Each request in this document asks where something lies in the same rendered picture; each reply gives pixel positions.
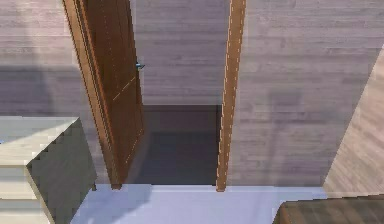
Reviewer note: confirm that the brown wooden room door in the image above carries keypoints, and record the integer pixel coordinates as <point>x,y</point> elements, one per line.
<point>116,83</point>

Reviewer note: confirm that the pale wooden chest of drawers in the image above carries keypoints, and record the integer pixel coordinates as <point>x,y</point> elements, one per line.
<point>40,160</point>

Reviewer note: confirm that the dark brown wooden table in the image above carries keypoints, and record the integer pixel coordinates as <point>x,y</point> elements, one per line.
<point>333,210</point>

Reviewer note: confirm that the brown wooden door frame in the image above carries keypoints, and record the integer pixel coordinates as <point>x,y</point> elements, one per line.
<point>230,100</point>

